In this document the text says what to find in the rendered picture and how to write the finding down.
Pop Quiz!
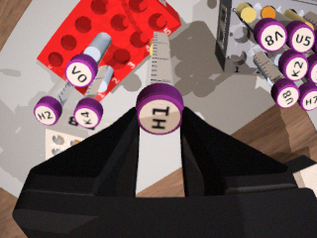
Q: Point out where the red tube rack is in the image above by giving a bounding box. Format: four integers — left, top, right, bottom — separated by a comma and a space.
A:
37, 0, 181, 97

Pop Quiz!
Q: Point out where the white tube rack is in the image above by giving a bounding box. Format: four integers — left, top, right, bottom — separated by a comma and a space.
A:
46, 108, 115, 160

